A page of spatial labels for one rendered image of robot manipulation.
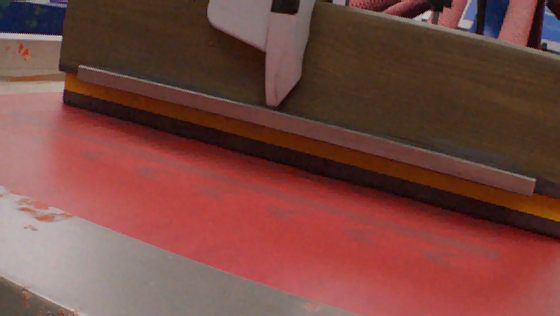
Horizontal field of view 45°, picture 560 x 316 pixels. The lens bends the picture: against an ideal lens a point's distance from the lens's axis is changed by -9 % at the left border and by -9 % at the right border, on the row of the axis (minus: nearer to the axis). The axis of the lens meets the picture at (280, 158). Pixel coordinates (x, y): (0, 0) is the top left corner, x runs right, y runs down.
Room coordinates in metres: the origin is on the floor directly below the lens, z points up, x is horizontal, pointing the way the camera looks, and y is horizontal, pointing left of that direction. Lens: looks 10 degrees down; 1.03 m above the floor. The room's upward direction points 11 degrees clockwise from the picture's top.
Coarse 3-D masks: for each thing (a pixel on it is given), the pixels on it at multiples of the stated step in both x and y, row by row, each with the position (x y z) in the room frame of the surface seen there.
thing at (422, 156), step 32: (160, 96) 0.44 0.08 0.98; (192, 96) 0.43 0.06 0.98; (224, 96) 0.43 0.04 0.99; (288, 128) 0.41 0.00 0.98; (320, 128) 0.40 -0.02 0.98; (352, 128) 0.40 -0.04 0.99; (416, 160) 0.38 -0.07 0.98; (448, 160) 0.37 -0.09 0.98; (480, 160) 0.38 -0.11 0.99; (512, 192) 0.36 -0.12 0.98
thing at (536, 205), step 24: (96, 96) 0.48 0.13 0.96; (120, 96) 0.48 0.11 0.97; (192, 120) 0.45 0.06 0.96; (216, 120) 0.45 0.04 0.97; (240, 120) 0.44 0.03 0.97; (288, 144) 0.43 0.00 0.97; (312, 144) 0.42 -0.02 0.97; (384, 168) 0.41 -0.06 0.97; (408, 168) 0.40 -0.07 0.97; (456, 192) 0.39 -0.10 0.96; (480, 192) 0.39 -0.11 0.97; (504, 192) 0.38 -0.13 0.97; (552, 216) 0.37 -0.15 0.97
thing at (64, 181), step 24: (0, 96) 0.47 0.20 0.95; (24, 96) 0.49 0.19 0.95; (48, 96) 0.52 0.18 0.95; (0, 144) 0.33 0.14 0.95; (24, 144) 0.34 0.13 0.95; (0, 168) 0.29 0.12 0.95; (24, 168) 0.30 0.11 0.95; (48, 168) 0.31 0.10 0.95; (72, 168) 0.32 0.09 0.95; (96, 168) 0.33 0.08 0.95; (24, 192) 0.26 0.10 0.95; (48, 192) 0.27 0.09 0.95; (72, 192) 0.28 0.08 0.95; (96, 192) 0.29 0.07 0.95; (120, 192) 0.30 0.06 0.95
